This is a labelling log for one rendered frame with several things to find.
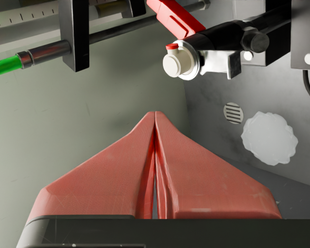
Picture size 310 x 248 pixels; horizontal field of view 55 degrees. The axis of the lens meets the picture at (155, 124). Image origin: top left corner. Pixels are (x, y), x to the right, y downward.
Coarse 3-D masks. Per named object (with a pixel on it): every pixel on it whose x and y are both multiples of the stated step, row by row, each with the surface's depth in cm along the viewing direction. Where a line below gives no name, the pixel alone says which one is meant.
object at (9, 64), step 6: (18, 54) 32; (24, 54) 32; (0, 60) 31; (6, 60) 31; (12, 60) 31; (18, 60) 32; (24, 60) 32; (30, 60) 32; (0, 66) 30; (6, 66) 31; (12, 66) 31; (18, 66) 32; (24, 66) 32; (30, 66) 33; (0, 72) 31; (6, 72) 31
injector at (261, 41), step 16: (256, 16) 26; (272, 16) 26; (288, 16) 28; (208, 32) 21; (224, 32) 22; (240, 32) 22; (256, 32) 21; (192, 48) 20; (208, 48) 20; (224, 48) 21; (240, 48) 23; (256, 48) 21
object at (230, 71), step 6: (234, 54) 17; (228, 60) 17; (234, 60) 17; (228, 66) 17; (234, 66) 18; (240, 66) 18; (228, 72) 17; (234, 72) 18; (240, 72) 18; (228, 78) 18
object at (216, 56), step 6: (204, 54) 19; (210, 54) 19; (216, 54) 19; (222, 54) 18; (228, 54) 18; (240, 54) 18; (204, 60) 20; (210, 60) 19; (216, 60) 19; (222, 60) 19; (240, 60) 18; (204, 66) 20; (210, 66) 19; (216, 66) 19; (222, 66) 19; (204, 72) 20
